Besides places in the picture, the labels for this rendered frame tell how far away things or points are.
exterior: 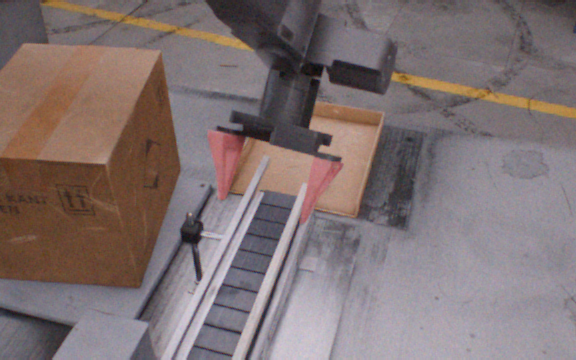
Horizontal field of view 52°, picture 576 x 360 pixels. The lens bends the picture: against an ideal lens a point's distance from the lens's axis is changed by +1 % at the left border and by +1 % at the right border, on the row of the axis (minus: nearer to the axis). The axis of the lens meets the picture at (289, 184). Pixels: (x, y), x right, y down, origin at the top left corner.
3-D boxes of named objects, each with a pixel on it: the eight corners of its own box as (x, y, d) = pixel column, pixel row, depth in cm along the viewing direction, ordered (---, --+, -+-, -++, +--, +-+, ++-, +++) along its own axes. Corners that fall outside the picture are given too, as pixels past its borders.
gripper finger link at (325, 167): (314, 231, 60) (337, 142, 59) (250, 212, 62) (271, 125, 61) (328, 225, 66) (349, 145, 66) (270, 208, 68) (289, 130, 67)
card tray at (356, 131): (356, 218, 111) (357, 203, 108) (226, 192, 116) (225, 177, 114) (382, 126, 132) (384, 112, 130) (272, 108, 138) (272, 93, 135)
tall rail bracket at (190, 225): (229, 296, 98) (221, 227, 87) (188, 286, 99) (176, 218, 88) (235, 281, 100) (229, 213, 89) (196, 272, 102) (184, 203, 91)
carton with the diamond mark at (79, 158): (140, 289, 96) (105, 163, 78) (-3, 279, 98) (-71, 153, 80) (181, 169, 119) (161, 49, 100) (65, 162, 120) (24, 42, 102)
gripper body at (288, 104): (316, 149, 60) (334, 78, 59) (225, 126, 62) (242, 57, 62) (329, 151, 66) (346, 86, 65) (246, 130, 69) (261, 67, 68)
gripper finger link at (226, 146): (251, 213, 62) (273, 126, 61) (191, 195, 64) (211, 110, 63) (271, 209, 68) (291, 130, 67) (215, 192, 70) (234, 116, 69)
